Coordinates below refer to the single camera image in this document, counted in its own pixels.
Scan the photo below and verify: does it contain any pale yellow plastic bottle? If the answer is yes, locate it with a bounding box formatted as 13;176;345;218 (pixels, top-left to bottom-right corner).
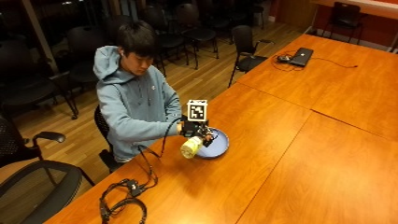
179;135;205;160

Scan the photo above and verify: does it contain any blue round plate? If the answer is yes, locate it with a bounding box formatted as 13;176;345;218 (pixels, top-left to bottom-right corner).
194;127;231;161

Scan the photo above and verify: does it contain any white marker cube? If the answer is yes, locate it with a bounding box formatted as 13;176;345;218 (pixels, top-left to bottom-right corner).
185;99;209;123

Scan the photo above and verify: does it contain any the person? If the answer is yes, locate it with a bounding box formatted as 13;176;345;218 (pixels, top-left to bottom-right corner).
92;20;183;164

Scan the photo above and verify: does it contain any black seat under person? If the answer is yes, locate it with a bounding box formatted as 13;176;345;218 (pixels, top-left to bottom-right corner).
93;105;125;174

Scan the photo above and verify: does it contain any black office chair with armrests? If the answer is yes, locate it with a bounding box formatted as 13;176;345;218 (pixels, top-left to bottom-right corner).
226;24;275;89
0;115;66;185

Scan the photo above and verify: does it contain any black laptop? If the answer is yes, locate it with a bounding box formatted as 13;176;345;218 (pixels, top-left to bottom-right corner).
287;47;315;68

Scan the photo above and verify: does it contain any row of black chairs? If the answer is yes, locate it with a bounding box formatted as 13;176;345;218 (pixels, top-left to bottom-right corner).
0;0;266;120

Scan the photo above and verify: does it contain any black mesh chair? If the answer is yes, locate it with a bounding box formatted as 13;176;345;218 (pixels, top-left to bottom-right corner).
0;160;97;224

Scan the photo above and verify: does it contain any black glove cable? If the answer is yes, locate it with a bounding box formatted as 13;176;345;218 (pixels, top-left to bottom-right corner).
137;117;185;160

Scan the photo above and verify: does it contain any black cable bundle with adapter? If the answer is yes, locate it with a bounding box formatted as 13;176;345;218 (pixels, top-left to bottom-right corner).
98;148;161;224

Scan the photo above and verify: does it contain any black laptop charger cable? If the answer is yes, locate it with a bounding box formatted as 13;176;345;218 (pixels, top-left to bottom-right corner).
271;53;359;73

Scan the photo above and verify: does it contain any black chair by wall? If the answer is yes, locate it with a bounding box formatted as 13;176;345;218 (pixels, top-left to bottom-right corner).
322;1;370;45

